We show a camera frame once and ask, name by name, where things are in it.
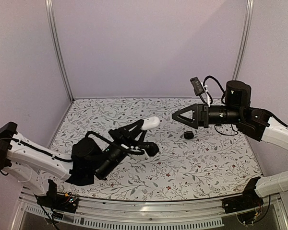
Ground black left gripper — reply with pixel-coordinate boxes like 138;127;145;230
95;121;147;181

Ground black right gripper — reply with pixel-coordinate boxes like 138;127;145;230
172;103;242;129

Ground white earbuds charging case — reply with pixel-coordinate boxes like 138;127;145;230
141;116;160;131

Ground black earbuds charging case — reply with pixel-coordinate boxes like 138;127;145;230
183;131;194;139

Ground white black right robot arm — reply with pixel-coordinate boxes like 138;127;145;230
172;80;288;209

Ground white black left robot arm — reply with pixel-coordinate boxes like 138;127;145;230
0;119;158;208

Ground floral patterned table mat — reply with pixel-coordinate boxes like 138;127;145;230
50;98;262;201

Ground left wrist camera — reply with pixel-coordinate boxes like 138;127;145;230
127;142;159;161

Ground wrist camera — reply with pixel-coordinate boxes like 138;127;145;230
190;77;213;106
127;142;159;161

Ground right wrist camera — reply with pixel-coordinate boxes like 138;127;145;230
190;77;213;106

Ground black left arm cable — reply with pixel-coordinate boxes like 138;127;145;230
85;130;125;149

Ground front aluminium frame rail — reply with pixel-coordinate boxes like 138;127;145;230
11;188;288;230

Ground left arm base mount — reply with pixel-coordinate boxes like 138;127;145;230
36;179;79;213

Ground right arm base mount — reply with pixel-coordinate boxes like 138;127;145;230
222;177;264;214

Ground right aluminium corner post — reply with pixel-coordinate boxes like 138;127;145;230
231;0;254;81

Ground aluminium corner post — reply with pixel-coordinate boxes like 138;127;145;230
231;0;254;81
45;0;74;103

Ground left aluminium corner post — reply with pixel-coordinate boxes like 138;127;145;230
45;0;74;103

